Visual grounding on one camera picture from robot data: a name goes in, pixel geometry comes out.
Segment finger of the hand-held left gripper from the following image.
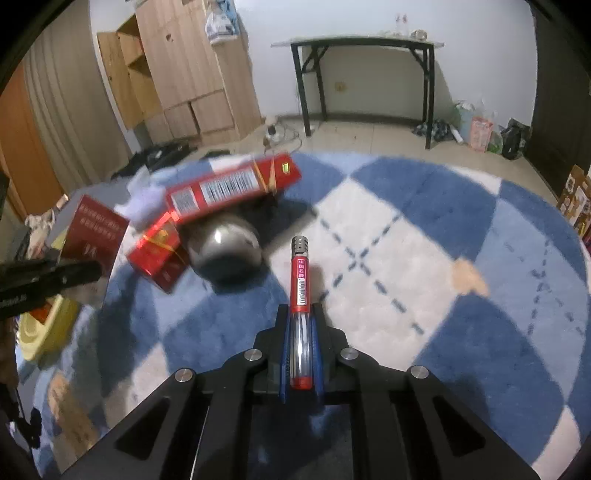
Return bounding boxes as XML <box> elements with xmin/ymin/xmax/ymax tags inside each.
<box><xmin>0</xmin><ymin>259</ymin><xmax>102</xmax><ymax>302</ymax></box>

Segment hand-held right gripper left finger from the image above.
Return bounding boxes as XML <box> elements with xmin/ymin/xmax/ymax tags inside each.
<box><xmin>60</xmin><ymin>302</ymin><xmax>296</xmax><ymax>480</ymax></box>

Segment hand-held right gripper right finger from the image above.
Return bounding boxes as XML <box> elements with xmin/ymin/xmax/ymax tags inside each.
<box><xmin>310</xmin><ymin>302</ymin><xmax>542</xmax><ymax>480</ymax></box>

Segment yellow plastic basin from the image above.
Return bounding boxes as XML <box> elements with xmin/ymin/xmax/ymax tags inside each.
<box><xmin>16</xmin><ymin>295</ymin><xmax>82</xmax><ymax>363</ymax></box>

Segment red lighter with metal top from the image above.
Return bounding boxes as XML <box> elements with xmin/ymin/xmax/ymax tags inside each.
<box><xmin>288</xmin><ymin>235</ymin><xmax>313</xmax><ymax>391</ymax></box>

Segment small red box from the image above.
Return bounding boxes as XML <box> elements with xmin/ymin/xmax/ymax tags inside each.
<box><xmin>126</xmin><ymin>216</ymin><xmax>191</xmax><ymax>294</ymax></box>

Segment lavender plush toy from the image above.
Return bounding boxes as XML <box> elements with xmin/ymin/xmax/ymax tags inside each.
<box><xmin>113</xmin><ymin>168</ymin><xmax>172</xmax><ymax>230</ymax></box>

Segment long red carton box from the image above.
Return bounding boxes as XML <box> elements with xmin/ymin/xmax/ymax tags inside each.
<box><xmin>165</xmin><ymin>154</ymin><xmax>302</xmax><ymax>228</ymax></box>

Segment flat dark red box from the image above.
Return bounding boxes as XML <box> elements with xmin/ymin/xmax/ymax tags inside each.
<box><xmin>61</xmin><ymin>194</ymin><xmax>130</xmax><ymax>278</ymax></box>

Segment orange wooden door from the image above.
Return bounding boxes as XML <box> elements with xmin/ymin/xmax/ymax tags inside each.
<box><xmin>0</xmin><ymin>60</ymin><xmax>65</xmax><ymax>223</ymax></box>

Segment black case on floor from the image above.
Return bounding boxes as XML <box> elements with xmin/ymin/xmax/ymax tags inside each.
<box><xmin>111</xmin><ymin>141</ymin><xmax>193</xmax><ymax>181</ymax></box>

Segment blue white checkered rug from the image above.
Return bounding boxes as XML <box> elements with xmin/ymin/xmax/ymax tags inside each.
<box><xmin>32</xmin><ymin>152</ymin><xmax>591</xmax><ymax>480</ymax></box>

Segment beige curtain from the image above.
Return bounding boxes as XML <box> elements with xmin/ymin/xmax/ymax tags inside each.
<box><xmin>23</xmin><ymin>0</ymin><xmax>136</xmax><ymax>195</ymax></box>

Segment white power strip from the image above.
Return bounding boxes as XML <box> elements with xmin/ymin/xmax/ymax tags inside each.
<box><xmin>263</xmin><ymin>117</ymin><xmax>288</xmax><ymax>149</ymax></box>

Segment wooden wardrobe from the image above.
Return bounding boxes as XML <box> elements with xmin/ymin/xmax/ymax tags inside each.
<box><xmin>97</xmin><ymin>0</ymin><xmax>264</xmax><ymax>147</ymax></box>

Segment dark shoes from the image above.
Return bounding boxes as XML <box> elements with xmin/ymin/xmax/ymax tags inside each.
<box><xmin>412</xmin><ymin>119</ymin><xmax>456</xmax><ymax>142</ymax></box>

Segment green white plastic bag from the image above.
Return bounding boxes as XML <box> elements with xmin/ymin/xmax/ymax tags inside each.
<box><xmin>450</xmin><ymin>99</ymin><xmax>476</xmax><ymax>144</ymax></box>

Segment pink paper bag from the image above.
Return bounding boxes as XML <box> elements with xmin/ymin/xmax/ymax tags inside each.
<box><xmin>470</xmin><ymin>115</ymin><xmax>494</xmax><ymax>153</ymax></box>

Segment black bag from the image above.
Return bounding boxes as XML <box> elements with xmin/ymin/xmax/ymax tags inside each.
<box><xmin>501</xmin><ymin>119</ymin><xmax>532</xmax><ymax>161</ymax></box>

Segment colourful cardboard box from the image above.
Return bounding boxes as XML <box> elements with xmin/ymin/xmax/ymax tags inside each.
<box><xmin>556</xmin><ymin>164</ymin><xmax>591</xmax><ymax>241</ymax></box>

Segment black folding table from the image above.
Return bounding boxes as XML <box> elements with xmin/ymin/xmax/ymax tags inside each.
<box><xmin>271</xmin><ymin>34</ymin><xmax>445</xmax><ymax>150</ymax></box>

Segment glassware on table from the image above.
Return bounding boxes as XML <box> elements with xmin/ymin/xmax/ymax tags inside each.
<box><xmin>394</xmin><ymin>14</ymin><xmax>428</xmax><ymax>40</ymax></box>

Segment dark wooden cabinet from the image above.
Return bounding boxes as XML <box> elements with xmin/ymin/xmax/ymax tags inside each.
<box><xmin>526</xmin><ymin>4</ymin><xmax>591</xmax><ymax>195</ymax></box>

